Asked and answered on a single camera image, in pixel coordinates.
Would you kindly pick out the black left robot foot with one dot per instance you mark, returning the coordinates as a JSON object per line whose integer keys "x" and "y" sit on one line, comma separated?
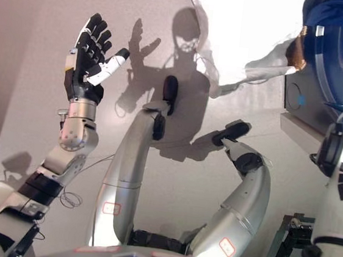
{"x": 170, "y": 91}

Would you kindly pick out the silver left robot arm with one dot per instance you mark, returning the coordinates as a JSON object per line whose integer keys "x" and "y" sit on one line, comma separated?
{"x": 71, "y": 142}

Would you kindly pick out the grey front-load washing machine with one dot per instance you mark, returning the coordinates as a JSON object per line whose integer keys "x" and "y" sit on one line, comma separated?
{"x": 298, "y": 114}

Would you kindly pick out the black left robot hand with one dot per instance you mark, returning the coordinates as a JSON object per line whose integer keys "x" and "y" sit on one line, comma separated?
{"x": 84, "y": 64}

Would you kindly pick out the silver right robot leg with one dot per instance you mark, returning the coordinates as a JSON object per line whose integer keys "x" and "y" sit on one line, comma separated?
{"x": 242, "y": 209}

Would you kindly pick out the black robot foot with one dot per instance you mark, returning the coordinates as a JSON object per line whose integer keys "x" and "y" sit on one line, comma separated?
{"x": 234, "y": 130}
{"x": 170, "y": 91}

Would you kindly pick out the black right robot foot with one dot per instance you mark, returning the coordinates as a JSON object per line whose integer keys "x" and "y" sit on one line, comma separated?
{"x": 234, "y": 130}

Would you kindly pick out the black metal bracket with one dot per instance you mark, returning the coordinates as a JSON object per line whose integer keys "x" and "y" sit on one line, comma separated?
{"x": 298, "y": 231}

